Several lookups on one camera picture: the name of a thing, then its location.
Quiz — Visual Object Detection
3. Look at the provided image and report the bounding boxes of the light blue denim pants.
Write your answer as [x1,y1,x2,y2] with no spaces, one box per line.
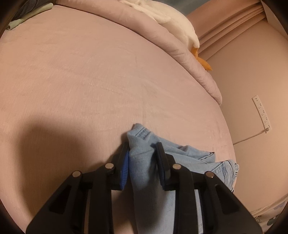
[127,123,239,233]

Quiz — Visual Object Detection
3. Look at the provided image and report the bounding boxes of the pink bed sheet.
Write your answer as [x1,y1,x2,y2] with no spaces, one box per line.
[1,4,235,231]

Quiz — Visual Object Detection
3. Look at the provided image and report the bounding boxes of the pink curtain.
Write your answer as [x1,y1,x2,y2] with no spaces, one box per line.
[187,1,266,60]

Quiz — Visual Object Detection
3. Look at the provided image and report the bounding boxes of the folded pale green garment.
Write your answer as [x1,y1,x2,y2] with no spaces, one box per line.
[6,3,54,30]

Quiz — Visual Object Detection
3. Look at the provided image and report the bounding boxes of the pink quilted comforter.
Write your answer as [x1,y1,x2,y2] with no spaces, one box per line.
[56,1,223,105]

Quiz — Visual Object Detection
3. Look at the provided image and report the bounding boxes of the teal curtain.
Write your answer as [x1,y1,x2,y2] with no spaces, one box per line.
[156,0,209,16]

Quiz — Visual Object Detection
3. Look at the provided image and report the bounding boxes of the white goose plush toy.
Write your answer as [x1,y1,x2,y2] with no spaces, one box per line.
[121,1,212,71]

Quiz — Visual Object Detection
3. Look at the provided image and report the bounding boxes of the folded dark navy garment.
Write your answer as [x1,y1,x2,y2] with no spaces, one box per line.
[12,0,56,21]

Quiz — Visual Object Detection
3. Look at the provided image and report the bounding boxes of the white wall power strip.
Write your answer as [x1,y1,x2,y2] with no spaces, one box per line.
[252,95,271,133]

